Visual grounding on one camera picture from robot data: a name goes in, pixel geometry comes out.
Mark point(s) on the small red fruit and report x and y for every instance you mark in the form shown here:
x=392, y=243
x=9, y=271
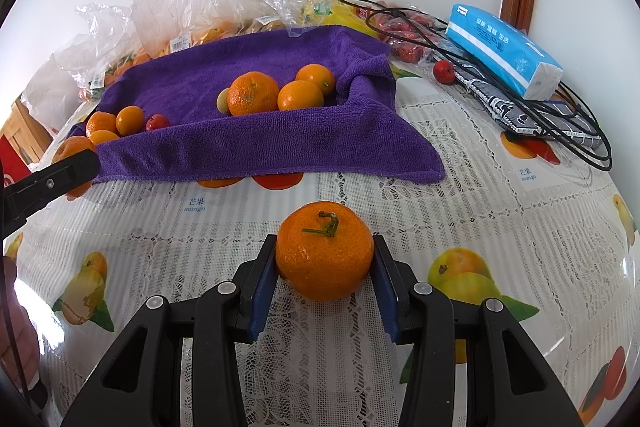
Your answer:
x=443, y=71
x=158, y=122

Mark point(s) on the clear bag of tan fruit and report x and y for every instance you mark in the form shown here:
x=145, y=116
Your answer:
x=265, y=25

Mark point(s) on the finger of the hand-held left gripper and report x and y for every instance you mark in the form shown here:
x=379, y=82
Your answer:
x=55, y=179

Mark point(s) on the red box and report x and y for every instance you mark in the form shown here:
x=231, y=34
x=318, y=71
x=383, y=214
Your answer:
x=10, y=162

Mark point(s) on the black white patterned pouch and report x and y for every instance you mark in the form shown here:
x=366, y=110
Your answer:
x=505, y=109

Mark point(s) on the wooden furniture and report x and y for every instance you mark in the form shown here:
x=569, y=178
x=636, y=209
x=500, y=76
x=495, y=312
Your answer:
x=27, y=122

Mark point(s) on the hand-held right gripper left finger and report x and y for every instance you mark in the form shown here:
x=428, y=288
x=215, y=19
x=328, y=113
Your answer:
x=262, y=294

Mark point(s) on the clear bag of red fruit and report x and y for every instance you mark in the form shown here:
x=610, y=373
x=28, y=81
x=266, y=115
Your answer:
x=405, y=38

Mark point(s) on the person's left hand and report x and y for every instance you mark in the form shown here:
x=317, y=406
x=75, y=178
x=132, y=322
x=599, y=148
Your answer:
x=22, y=337

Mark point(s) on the blue tissue pack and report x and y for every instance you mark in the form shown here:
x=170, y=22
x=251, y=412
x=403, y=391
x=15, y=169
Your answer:
x=500, y=47

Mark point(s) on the purple towel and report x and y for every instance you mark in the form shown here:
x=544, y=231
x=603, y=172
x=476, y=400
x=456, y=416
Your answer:
x=280, y=142

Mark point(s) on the small yellow green fruit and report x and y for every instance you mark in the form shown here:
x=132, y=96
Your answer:
x=222, y=103

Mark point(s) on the small orange kumquat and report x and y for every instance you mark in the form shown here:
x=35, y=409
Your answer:
x=130, y=119
x=105, y=137
x=101, y=122

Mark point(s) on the fruit print lace tablecloth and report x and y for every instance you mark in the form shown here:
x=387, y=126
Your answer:
x=500, y=217

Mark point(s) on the small round orange mandarin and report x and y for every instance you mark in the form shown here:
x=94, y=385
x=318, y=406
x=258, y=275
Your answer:
x=300, y=96
x=317, y=76

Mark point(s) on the large orange mandarin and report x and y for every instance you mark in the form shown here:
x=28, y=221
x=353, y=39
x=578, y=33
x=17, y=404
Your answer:
x=252, y=93

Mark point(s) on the white plastic bag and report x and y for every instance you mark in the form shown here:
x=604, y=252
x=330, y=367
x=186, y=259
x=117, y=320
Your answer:
x=50, y=92

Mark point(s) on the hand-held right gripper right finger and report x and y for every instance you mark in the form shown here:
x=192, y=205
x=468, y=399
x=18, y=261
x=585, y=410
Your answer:
x=385, y=294

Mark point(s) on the clear bag of mandarins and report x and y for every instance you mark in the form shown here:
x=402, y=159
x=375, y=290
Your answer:
x=100, y=47

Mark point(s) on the clear bag of yellow fruit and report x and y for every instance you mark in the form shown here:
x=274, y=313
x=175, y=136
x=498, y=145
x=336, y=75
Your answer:
x=335, y=13

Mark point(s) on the orange mandarin with green stem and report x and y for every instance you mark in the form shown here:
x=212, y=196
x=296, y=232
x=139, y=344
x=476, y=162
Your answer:
x=325, y=257

